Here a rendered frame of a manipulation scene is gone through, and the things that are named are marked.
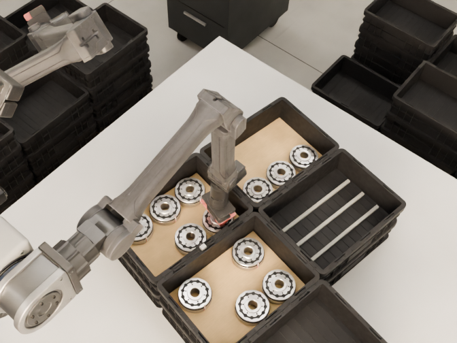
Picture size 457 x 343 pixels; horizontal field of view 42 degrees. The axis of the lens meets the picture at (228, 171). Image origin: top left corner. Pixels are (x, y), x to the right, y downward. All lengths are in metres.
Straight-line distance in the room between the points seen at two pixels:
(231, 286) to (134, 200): 0.70
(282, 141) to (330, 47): 1.66
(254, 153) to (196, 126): 0.87
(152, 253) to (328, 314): 0.58
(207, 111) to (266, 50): 2.42
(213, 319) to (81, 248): 0.71
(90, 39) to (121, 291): 0.93
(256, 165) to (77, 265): 1.04
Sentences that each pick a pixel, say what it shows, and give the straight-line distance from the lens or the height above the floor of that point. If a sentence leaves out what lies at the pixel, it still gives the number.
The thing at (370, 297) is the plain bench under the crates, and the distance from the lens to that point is 2.07.
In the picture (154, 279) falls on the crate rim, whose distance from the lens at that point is 1.78.
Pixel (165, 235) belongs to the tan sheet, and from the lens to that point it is 1.96.
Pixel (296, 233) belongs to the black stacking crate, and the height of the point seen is 0.83.
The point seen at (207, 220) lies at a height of 0.86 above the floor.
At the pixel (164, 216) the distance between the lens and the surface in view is 1.96.
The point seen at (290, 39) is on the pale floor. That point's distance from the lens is 3.77.
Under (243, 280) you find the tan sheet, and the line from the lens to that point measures 1.89.
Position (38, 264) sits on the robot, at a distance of 1.21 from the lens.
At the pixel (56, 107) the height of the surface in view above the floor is 0.38.
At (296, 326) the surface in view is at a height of 0.83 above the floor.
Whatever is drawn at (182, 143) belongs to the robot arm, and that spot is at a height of 1.54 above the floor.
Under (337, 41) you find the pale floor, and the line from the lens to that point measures 3.81.
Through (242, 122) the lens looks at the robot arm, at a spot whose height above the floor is 1.49.
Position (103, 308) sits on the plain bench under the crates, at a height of 0.70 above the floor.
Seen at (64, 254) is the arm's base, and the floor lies 1.49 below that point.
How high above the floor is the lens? 2.55
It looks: 56 degrees down
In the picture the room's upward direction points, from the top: 3 degrees clockwise
